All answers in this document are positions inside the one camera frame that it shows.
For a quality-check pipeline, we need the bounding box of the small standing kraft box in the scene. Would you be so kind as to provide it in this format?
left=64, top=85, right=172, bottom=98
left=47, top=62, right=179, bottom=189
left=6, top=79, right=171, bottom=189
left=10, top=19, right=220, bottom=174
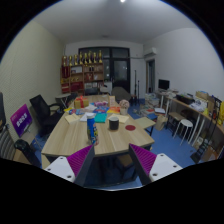
left=108, top=95, right=117, bottom=107

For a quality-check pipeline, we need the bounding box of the pink patterned packet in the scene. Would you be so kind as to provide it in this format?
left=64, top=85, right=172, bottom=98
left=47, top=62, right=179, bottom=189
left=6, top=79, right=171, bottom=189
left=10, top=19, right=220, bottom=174
left=94, top=100, right=108, bottom=108

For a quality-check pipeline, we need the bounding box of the yellow gift box red ribbon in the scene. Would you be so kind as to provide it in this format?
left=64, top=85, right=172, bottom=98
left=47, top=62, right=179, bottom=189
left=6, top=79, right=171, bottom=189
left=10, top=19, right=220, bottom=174
left=73, top=95, right=90, bottom=110

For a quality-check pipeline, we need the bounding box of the kraft paper envelope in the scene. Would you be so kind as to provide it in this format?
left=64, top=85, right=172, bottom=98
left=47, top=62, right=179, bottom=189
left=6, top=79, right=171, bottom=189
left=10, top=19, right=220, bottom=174
left=107, top=113, right=130, bottom=125

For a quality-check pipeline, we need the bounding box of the white paper sheet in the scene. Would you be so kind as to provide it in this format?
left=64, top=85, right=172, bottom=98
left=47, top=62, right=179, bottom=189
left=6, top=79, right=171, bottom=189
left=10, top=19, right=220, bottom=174
left=79, top=112, right=96, bottom=123

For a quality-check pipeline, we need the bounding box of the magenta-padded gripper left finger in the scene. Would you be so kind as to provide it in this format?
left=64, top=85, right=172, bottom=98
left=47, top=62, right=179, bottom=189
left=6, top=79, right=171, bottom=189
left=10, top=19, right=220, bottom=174
left=43, top=143, right=97, bottom=188

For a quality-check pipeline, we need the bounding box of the purple sign board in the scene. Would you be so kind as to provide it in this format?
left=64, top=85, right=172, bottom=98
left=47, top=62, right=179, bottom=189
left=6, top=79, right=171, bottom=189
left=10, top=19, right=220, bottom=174
left=9, top=103, right=34, bottom=138

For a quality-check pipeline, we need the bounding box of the low wooden side table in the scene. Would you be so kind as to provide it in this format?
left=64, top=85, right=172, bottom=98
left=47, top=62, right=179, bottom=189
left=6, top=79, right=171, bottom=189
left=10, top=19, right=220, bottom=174
left=134, top=116, right=157, bottom=137

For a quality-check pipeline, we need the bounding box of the black framed glass door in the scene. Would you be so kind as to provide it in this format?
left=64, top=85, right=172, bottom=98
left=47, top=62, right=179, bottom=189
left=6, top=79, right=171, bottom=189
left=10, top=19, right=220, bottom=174
left=111, top=47, right=132, bottom=94

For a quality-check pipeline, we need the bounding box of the wooden shelf unit with trophies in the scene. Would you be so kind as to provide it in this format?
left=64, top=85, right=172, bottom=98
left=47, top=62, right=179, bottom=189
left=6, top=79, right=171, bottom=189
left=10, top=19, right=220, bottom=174
left=59, top=49, right=105, bottom=95

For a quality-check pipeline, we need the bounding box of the white round stool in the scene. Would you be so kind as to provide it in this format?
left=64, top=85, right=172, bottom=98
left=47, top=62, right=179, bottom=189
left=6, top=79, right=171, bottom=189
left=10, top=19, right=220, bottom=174
left=172, top=118, right=194, bottom=147

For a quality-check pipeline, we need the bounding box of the pile of books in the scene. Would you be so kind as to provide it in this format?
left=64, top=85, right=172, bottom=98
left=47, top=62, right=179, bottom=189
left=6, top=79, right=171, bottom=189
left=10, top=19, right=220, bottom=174
left=139, top=96, right=168, bottom=118

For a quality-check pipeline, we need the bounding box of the white wall air conditioner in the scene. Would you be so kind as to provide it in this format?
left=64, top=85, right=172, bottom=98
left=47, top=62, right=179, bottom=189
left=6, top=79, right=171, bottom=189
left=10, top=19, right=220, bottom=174
left=143, top=46, right=158, bottom=58

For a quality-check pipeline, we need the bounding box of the orange book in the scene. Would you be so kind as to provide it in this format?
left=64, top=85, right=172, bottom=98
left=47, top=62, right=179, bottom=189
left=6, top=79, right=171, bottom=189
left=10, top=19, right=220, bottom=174
left=106, top=105, right=121, bottom=115

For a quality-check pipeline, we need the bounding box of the black office chair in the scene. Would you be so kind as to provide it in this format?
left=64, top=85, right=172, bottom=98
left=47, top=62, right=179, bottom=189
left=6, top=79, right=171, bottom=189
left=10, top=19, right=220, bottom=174
left=29, top=94, right=64, bottom=138

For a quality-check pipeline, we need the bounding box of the brown wooden stool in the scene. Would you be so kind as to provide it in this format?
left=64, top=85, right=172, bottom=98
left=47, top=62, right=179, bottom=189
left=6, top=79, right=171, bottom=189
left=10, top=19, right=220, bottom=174
left=166, top=111, right=184, bottom=134

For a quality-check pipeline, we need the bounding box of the potted flower bouquet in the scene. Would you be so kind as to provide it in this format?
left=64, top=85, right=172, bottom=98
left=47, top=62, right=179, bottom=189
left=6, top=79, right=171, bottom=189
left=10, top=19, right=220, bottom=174
left=118, top=98, right=131, bottom=116

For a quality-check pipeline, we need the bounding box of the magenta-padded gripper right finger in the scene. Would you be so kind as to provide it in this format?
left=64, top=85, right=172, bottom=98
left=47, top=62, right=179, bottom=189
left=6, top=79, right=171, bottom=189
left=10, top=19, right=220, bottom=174
left=128, top=143, right=184, bottom=187

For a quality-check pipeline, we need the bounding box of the teal notebook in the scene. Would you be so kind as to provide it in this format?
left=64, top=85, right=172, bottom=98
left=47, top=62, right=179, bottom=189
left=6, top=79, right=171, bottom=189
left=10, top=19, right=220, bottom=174
left=93, top=112, right=108, bottom=124

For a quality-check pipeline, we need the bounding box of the long wooden wall desk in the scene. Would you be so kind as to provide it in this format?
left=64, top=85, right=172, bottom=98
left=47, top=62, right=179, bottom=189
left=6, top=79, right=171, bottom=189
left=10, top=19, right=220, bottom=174
left=156, top=89, right=224, bottom=161

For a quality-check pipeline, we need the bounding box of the pale yellow paper pad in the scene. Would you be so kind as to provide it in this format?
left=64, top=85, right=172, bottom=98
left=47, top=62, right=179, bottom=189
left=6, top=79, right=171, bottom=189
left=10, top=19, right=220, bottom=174
left=64, top=113, right=82, bottom=125

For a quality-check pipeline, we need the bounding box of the black tripod stand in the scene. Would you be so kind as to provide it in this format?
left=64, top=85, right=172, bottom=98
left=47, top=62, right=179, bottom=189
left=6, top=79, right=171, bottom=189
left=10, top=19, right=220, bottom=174
left=133, top=69, right=142, bottom=106

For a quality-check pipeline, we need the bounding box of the black computer monitor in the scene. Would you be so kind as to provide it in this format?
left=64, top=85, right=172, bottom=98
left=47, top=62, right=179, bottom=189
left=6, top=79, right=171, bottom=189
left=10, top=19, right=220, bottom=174
left=157, top=78, right=171, bottom=91

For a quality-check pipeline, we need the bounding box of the black mug white inside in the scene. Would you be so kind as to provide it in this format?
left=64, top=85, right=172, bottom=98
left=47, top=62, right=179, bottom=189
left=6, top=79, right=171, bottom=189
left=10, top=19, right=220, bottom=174
left=108, top=116, right=120, bottom=131

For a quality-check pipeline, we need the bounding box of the grey armchair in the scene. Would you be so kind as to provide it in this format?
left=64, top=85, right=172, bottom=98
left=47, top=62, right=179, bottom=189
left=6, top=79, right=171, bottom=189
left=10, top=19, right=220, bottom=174
left=110, top=86, right=133, bottom=103

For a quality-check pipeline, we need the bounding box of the blue drink bottle white cap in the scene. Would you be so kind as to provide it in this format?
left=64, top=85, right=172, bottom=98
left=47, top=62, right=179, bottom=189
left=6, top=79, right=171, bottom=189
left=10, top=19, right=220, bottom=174
left=86, top=114, right=100, bottom=147

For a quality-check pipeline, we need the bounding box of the blue patterned book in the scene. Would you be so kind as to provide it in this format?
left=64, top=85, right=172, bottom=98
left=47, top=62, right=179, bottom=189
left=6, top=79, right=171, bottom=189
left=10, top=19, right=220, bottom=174
left=92, top=105, right=109, bottom=114

